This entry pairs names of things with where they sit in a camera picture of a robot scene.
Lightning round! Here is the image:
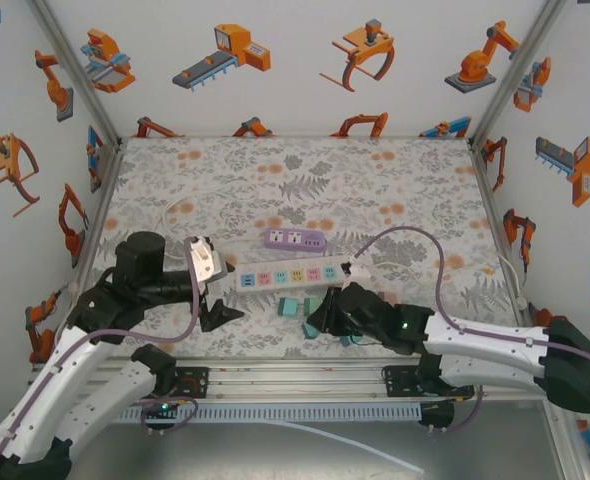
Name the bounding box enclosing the purple power strip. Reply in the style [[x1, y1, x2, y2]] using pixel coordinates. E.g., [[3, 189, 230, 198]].
[[263, 227, 328, 251]]

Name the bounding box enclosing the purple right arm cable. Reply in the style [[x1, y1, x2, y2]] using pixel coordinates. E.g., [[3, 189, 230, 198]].
[[352, 225, 590, 376]]

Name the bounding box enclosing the white power strip cable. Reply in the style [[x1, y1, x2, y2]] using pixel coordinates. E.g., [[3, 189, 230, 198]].
[[369, 258, 529, 314]]

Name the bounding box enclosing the aluminium side rail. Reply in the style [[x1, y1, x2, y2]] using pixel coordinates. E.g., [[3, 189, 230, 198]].
[[468, 139, 534, 326], [74, 139, 126, 301]]

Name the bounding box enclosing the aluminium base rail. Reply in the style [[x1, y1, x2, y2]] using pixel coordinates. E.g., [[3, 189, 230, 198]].
[[29, 355, 546, 402]]

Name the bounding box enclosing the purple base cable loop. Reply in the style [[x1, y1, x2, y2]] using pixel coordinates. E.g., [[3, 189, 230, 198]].
[[419, 392, 485, 434], [141, 396, 200, 437]]

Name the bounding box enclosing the white multicolour-socket power strip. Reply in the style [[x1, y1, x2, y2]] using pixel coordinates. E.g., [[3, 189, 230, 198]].
[[234, 254, 356, 294]]

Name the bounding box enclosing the thin white cable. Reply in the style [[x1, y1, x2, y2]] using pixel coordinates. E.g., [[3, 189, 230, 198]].
[[161, 183, 271, 242]]

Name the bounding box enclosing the white slotted cable duct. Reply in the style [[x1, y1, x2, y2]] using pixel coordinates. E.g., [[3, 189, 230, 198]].
[[123, 402, 423, 426]]

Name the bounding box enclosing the white plastic tube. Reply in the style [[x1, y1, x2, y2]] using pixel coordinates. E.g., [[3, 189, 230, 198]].
[[267, 418, 426, 475]]

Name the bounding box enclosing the aluminium frame post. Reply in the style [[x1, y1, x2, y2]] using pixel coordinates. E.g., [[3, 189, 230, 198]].
[[37, 0, 124, 146], [467, 0, 569, 149]]

